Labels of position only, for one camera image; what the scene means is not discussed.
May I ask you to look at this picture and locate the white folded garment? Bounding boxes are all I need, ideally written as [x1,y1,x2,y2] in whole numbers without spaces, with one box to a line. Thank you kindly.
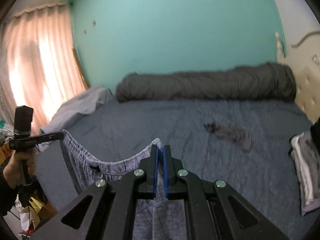
[290,133,316,207]

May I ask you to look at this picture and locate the blue plaid shorts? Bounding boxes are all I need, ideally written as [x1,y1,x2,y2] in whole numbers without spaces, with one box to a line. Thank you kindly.
[61,129,190,240]

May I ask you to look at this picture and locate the person's left forearm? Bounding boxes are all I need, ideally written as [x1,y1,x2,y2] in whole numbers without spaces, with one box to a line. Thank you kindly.
[0,167,18,218]

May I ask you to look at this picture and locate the dark grey crumpled garment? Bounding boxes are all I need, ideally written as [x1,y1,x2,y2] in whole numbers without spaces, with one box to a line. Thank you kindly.
[203,121,252,153]

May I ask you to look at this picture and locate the pink curtain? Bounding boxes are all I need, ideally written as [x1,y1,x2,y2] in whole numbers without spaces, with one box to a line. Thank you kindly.
[0,2,88,137]

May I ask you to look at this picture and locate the yellow paper bag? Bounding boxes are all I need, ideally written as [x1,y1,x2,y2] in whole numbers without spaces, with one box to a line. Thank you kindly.
[28,197,57,228]

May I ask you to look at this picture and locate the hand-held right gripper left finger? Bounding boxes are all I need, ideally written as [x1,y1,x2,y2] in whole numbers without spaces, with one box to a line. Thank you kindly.
[32,144,158,240]

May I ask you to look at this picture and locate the grey folded garment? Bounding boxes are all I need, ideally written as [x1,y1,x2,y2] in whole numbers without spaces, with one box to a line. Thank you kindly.
[299,131,320,217]

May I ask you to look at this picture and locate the blue-grey bed sheet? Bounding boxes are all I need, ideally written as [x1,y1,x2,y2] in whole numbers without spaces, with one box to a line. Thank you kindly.
[35,97,320,240]

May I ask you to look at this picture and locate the light grey blanket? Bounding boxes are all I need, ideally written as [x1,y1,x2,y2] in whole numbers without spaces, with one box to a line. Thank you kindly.
[40,86,113,153]

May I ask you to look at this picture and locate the cream tufted headboard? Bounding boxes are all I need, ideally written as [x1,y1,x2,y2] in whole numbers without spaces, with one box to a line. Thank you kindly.
[275,31,320,125]

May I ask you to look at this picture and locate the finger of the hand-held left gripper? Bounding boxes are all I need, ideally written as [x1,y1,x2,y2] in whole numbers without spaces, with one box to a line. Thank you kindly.
[39,132,65,145]

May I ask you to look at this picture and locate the black folded garment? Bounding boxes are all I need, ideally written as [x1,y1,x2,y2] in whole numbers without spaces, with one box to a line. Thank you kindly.
[310,121,320,157]

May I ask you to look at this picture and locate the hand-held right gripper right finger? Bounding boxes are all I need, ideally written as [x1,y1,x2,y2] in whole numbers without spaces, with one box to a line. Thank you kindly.
[163,144,288,240]

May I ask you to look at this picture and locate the dark grey rolled duvet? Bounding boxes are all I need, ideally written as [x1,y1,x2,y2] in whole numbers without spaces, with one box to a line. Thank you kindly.
[115,62,297,103]

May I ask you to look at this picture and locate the person's left hand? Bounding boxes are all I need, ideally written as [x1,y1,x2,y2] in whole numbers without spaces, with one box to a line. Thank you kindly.
[2,152,38,188]

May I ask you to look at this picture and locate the wooden window frame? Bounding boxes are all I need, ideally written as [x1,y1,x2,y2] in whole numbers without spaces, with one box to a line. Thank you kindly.
[72,47,91,90]

